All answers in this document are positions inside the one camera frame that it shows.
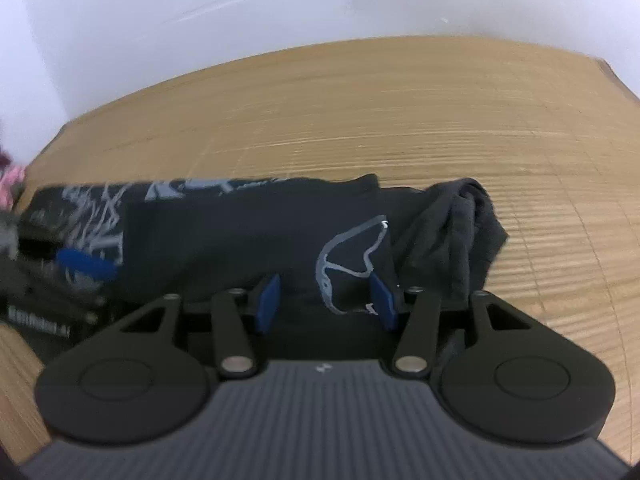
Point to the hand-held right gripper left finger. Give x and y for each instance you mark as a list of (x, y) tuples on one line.
[(267, 305)]

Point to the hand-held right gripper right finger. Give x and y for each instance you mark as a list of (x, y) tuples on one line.
[(382, 302)]

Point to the black printed T-shirt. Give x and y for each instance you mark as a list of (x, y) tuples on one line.
[(225, 240)]

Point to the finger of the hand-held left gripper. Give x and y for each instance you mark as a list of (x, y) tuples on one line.
[(85, 262)]

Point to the pink cloth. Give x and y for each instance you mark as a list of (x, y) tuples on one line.
[(10, 182)]

